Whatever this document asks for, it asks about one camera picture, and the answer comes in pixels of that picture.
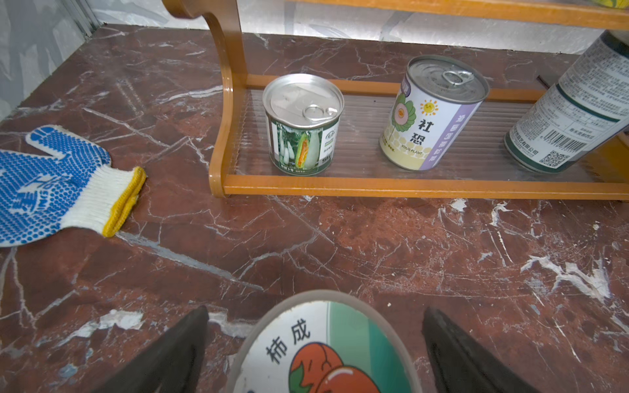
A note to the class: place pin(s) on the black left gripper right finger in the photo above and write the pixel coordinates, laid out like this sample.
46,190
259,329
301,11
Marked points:
460,364

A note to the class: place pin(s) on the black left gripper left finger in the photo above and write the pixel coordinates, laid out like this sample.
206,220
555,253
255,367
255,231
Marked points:
171,364

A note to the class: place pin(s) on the tomato label seed jar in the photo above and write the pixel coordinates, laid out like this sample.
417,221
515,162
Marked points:
323,341

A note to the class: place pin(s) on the orange wooden three-tier shelf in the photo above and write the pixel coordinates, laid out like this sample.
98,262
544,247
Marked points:
223,19

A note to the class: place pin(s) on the purple flower seed can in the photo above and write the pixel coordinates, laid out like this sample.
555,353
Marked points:
437,98

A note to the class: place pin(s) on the green corn seed can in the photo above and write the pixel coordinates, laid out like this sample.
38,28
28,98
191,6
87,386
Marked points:
303,115

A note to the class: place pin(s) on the blue dotted work glove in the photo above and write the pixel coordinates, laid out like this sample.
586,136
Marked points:
69,184

